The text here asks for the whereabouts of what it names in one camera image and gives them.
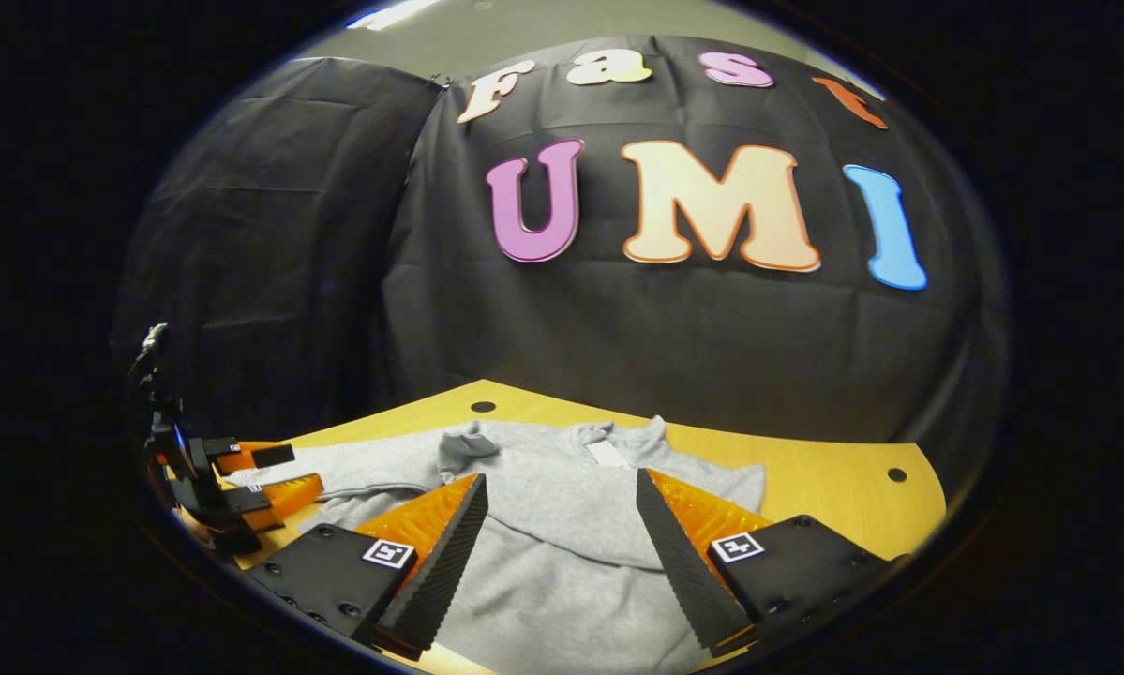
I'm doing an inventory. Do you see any grey sweatshirt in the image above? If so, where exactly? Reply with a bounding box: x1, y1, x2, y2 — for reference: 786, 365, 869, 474
219, 415, 767, 675

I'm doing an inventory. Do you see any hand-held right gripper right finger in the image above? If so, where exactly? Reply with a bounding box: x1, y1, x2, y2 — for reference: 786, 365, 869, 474
636, 468, 911, 657

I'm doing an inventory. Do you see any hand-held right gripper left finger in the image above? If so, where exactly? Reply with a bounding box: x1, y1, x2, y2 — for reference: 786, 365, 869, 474
247, 472, 489, 661

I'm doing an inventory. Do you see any black backdrop cloth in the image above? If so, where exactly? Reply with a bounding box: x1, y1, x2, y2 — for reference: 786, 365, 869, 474
112, 36, 1010, 488

